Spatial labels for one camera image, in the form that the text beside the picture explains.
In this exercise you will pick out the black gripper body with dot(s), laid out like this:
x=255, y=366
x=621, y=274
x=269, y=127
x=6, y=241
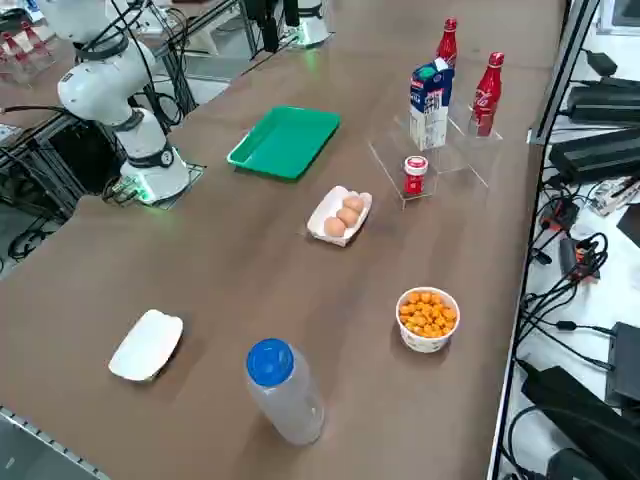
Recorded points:
x=270, y=30

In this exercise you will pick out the white paper snack box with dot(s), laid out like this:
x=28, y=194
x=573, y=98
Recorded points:
x=147, y=345

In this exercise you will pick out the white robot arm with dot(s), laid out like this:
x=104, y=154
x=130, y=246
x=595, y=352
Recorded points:
x=310, y=20
x=100, y=95

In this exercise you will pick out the white paper egg box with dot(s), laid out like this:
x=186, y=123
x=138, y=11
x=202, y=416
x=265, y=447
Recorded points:
x=325, y=210

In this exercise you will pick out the brown egg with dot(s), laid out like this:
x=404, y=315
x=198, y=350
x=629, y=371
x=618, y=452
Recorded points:
x=354, y=203
x=348, y=215
x=335, y=227

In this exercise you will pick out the orange snack balls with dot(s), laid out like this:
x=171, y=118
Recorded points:
x=427, y=312

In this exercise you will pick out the white paper snack cup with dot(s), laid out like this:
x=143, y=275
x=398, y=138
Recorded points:
x=427, y=342

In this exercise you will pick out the black flat box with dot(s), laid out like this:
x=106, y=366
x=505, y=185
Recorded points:
x=625, y=365

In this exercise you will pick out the green plastic tray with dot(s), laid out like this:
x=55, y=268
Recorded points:
x=282, y=142

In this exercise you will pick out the red cola bottle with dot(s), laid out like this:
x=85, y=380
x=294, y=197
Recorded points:
x=447, y=45
x=486, y=95

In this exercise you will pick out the blue white milk carton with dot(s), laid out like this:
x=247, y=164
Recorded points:
x=430, y=115

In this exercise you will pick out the red jar with white lid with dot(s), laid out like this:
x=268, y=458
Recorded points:
x=415, y=177

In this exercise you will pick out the clear acrylic stepped shelf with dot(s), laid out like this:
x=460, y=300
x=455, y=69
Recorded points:
x=450, y=157

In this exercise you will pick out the clear rack with red bottles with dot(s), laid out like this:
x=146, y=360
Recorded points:
x=22, y=55

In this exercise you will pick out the small black power adapter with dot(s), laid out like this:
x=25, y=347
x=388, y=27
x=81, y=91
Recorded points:
x=602, y=62

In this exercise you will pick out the black orange electronic device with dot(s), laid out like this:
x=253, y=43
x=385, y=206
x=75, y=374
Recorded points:
x=575, y=260
x=560, y=212

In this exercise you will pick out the long black power brick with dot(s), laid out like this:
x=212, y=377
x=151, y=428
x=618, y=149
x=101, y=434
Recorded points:
x=595, y=155
x=605, y=102

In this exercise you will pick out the clear bottle with blue lid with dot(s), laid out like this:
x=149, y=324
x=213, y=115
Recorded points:
x=290, y=400

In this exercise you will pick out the printed paper card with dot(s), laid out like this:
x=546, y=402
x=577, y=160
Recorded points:
x=615, y=195

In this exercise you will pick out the large black power brick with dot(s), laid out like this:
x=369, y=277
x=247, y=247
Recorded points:
x=580, y=415

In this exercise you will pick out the grey aluminium frame post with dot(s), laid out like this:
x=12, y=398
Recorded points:
x=560, y=85

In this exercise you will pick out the grey aluminium table rail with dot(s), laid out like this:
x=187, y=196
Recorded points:
x=45, y=440

